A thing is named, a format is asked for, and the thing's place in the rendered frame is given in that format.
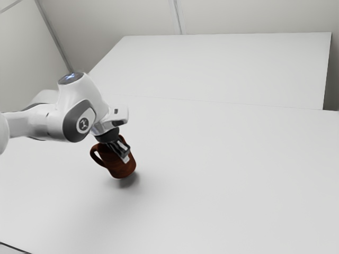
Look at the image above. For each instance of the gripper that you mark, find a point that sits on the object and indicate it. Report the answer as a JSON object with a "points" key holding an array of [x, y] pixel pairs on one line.
{"points": [[109, 136]]}

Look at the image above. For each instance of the brown wooden mug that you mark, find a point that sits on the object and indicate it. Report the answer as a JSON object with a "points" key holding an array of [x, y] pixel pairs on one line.
{"points": [[116, 164]]}

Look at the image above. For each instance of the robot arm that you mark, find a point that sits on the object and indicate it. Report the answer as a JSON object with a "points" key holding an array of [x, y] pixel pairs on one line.
{"points": [[76, 105]]}

